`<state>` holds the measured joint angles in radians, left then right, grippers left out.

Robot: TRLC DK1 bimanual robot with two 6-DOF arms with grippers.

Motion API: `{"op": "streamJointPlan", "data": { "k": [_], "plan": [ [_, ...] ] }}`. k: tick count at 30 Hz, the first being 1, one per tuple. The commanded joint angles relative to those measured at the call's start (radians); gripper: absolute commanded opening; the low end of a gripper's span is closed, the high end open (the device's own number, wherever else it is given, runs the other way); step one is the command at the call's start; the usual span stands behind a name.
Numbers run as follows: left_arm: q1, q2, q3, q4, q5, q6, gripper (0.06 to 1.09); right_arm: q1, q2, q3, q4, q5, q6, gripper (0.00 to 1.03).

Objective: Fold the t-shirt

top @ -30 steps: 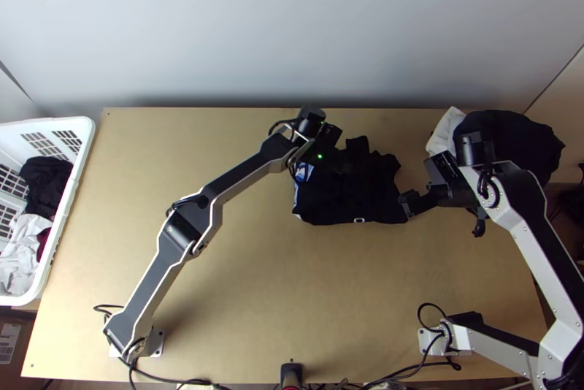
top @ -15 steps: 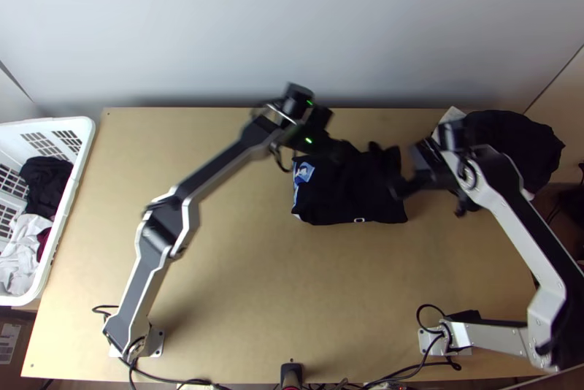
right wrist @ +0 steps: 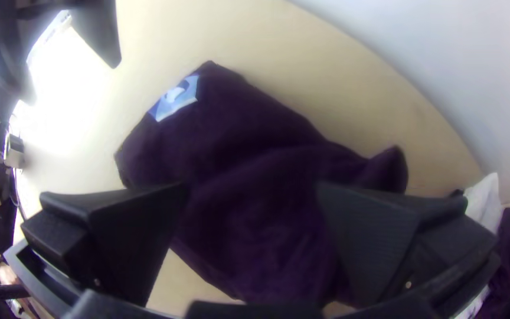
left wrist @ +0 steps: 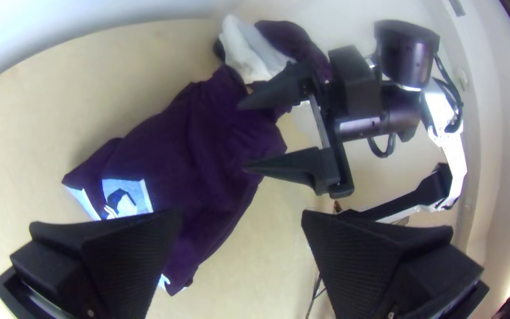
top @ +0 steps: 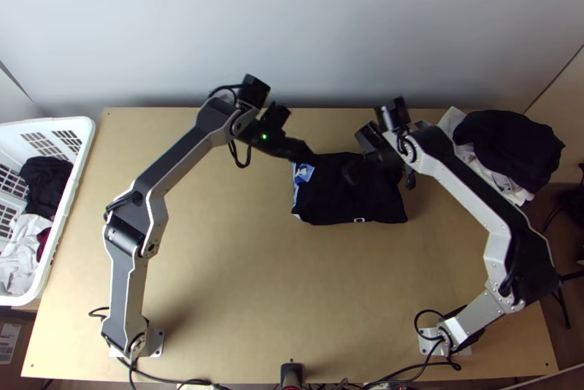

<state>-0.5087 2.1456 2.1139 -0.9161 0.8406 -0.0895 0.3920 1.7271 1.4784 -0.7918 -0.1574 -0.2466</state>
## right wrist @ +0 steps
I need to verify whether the heap of clothes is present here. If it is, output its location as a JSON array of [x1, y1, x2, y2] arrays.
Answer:
[[449, 171, 510, 319]]

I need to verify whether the black t-shirt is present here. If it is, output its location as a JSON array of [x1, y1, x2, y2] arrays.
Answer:
[[113, 60, 411, 310]]

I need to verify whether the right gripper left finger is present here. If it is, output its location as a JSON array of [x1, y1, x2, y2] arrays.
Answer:
[[20, 180, 190, 307]]

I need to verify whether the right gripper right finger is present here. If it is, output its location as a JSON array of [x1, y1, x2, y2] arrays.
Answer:
[[316, 180, 500, 308]]

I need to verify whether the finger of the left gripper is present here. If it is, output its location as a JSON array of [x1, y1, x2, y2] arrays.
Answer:
[[0, 0, 40, 106], [70, 0, 123, 70]]

